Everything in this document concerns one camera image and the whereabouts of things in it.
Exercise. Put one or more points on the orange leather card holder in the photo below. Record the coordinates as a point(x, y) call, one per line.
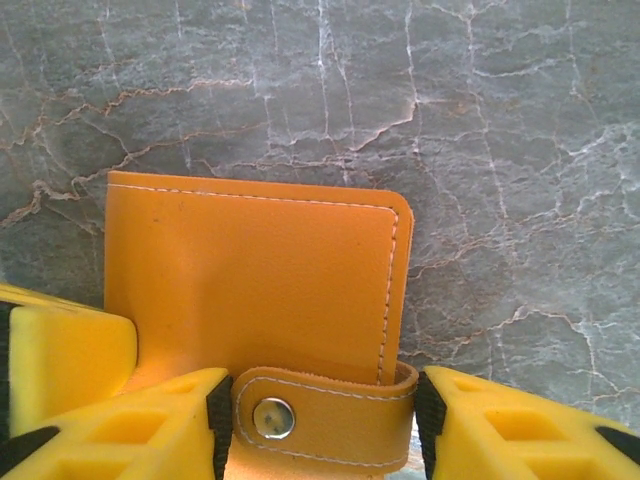
point(250, 280)

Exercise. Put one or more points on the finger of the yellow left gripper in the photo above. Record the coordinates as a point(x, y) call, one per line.
point(70, 365)

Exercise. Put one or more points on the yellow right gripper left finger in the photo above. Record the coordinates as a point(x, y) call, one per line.
point(150, 457)

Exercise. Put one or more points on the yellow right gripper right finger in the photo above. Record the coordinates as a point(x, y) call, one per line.
point(475, 450)

